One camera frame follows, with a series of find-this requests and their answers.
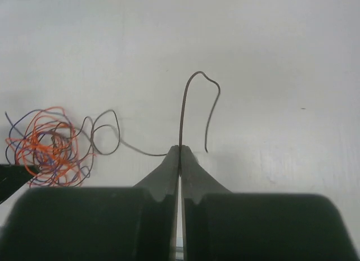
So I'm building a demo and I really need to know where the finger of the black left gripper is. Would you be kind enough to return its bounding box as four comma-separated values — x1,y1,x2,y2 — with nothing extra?
0,164,39,204

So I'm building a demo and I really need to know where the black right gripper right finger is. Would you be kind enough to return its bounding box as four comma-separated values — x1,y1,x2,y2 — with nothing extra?
180,146,359,260

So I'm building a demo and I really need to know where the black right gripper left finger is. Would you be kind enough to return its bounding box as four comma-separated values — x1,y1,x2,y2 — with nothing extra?
1,146,179,260

